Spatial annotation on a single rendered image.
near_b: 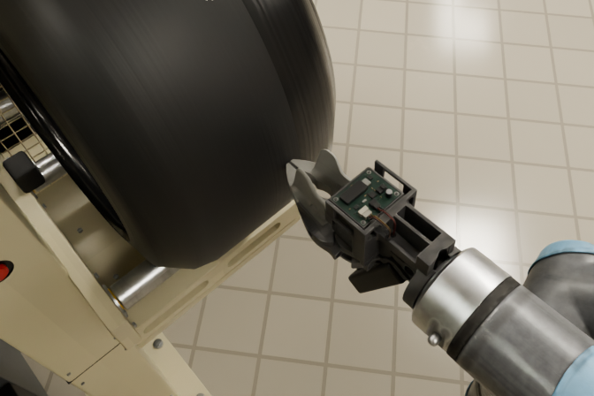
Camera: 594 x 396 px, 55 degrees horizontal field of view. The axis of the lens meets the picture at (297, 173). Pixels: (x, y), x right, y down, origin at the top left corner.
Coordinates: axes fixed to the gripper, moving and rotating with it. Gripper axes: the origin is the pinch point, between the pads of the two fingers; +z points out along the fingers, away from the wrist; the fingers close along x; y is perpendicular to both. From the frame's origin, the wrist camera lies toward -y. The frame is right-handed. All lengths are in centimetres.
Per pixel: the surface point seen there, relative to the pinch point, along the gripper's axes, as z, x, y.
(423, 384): -10, -28, -121
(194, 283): 14.4, 12.6, -31.5
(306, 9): 6.4, -8.5, 14.4
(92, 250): 34, 22, -35
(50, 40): 12.7, 14.7, 21.1
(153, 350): 50, 24, -113
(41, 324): 24, 34, -29
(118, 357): 27, 30, -60
